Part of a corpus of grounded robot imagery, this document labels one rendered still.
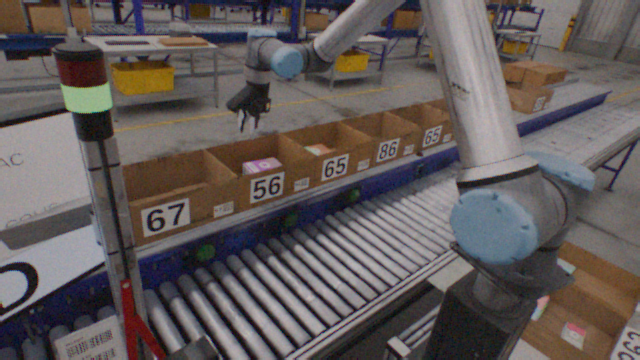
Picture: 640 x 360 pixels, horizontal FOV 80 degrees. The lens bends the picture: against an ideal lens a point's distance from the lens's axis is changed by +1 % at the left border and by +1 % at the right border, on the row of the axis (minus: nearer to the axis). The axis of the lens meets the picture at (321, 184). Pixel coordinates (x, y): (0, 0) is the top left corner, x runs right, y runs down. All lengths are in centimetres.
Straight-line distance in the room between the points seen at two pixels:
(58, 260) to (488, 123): 77
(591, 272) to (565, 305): 31
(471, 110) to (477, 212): 19
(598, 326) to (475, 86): 120
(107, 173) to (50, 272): 24
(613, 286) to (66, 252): 191
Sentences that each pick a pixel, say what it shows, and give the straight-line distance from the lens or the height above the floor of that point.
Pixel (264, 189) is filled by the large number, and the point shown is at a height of 96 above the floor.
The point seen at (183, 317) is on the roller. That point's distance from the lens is 138.
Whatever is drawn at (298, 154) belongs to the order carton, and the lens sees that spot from 179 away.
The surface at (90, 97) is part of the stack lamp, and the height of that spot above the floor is 161.
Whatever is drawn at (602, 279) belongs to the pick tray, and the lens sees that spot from 203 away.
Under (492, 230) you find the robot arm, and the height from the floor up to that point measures 140.
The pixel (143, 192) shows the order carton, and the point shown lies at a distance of 169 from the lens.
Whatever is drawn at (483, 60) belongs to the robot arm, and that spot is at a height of 166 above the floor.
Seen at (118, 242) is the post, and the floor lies 138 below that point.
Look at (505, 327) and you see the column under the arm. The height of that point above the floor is 108.
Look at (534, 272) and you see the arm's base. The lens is 98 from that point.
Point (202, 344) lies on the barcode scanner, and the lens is 87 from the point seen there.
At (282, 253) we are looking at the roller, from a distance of 159.
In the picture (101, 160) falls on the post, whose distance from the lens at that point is 58.
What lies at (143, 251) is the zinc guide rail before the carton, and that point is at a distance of 142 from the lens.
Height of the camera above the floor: 177
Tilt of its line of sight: 30 degrees down
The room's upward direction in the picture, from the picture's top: 7 degrees clockwise
